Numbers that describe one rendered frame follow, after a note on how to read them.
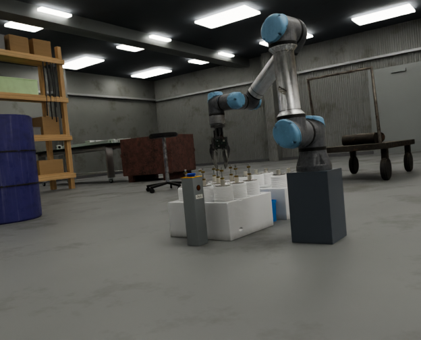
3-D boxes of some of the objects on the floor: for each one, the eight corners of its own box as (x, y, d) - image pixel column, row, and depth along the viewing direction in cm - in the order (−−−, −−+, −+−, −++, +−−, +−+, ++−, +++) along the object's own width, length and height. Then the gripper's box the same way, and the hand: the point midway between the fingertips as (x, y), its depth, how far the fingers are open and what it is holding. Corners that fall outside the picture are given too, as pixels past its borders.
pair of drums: (5, 210, 450) (-4, 127, 446) (71, 212, 376) (61, 112, 372) (-73, 223, 392) (-84, 128, 388) (-14, 228, 318) (-26, 111, 315)
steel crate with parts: (166, 181, 726) (161, 133, 722) (117, 183, 800) (113, 139, 796) (203, 175, 811) (200, 132, 808) (156, 177, 885) (152, 138, 882)
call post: (208, 243, 196) (202, 176, 195) (198, 246, 190) (192, 177, 189) (197, 241, 200) (191, 177, 199) (187, 245, 195) (181, 178, 194)
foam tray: (318, 208, 267) (316, 180, 267) (287, 220, 238) (284, 188, 237) (265, 208, 292) (263, 182, 292) (231, 218, 263) (229, 189, 262)
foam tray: (273, 225, 225) (270, 191, 225) (231, 241, 195) (227, 202, 194) (216, 222, 250) (213, 192, 249) (170, 236, 220) (166, 202, 219)
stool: (157, 189, 562) (152, 135, 559) (196, 186, 543) (191, 131, 540) (134, 194, 506) (129, 135, 503) (177, 191, 487) (171, 131, 484)
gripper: (206, 125, 197) (210, 170, 198) (230, 123, 198) (234, 168, 199) (206, 126, 206) (209, 169, 206) (228, 124, 206) (232, 167, 207)
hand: (220, 166), depth 205 cm, fingers open, 3 cm apart
